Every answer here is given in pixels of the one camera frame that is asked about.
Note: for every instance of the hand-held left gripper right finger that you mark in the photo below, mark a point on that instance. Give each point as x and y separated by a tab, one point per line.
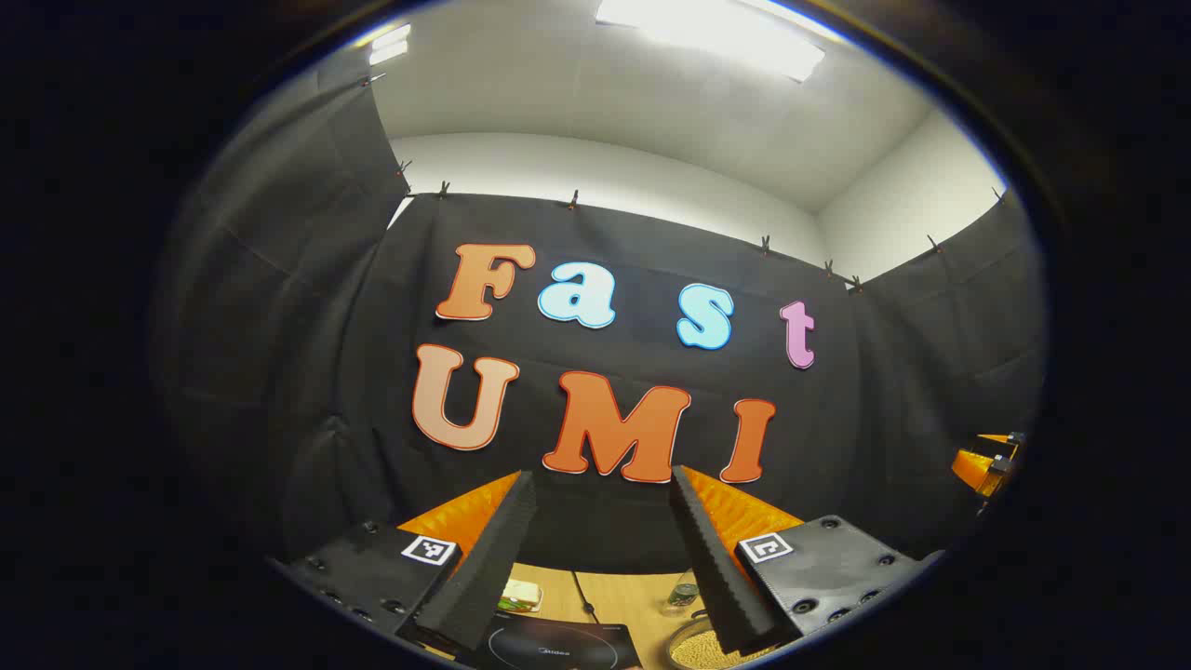
712	558

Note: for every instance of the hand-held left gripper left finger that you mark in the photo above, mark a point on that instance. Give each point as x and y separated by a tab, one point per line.
502	549

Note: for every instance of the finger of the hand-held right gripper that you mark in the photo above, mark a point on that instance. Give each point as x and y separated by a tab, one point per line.
982	465

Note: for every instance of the black induction cooktop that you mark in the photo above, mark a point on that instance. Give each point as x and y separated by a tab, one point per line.
558	647

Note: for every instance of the clear plastic water bottle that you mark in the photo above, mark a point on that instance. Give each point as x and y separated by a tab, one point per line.
684	594

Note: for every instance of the pile of soybeans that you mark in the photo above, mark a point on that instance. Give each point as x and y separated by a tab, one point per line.
698	654

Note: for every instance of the row of backdrop clips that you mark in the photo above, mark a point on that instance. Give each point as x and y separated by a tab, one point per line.
573	199

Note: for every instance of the large ceiling light panel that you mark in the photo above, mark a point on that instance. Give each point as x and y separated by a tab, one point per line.
716	33

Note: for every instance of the small ceiling light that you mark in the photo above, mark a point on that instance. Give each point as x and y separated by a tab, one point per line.
391	42

